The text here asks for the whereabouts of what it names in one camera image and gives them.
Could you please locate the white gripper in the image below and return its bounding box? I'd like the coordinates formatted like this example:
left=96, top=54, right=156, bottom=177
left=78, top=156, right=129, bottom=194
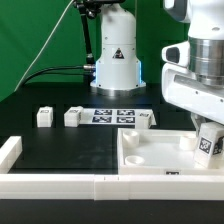
left=162, top=63, right=224, bottom=134

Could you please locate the white square tabletop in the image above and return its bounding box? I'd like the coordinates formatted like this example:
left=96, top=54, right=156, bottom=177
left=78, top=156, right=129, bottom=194
left=117, top=128, right=224, bottom=176

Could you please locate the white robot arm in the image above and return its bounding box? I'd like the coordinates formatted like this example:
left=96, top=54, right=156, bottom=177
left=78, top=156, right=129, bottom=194
left=91, top=0, right=224, bottom=135

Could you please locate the apriltag marker sheet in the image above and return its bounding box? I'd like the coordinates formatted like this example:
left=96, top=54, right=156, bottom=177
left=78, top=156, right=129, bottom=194
left=80, top=108, right=156, bottom=125

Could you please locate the white u-shaped obstacle fence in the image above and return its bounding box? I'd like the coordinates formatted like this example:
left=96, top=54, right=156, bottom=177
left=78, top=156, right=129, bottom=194
left=0, top=136, right=224, bottom=200

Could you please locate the black cable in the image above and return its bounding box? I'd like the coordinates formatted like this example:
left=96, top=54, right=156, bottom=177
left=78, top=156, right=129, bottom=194
left=20, top=65, right=98, bottom=88

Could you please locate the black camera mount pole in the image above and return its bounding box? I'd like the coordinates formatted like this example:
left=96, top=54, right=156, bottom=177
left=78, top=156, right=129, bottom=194
left=73, top=0, right=126, bottom=64

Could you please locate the white cable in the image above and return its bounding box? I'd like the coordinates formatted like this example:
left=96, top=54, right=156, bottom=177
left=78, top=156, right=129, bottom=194
left=13, top=0, right=75, bottom=93

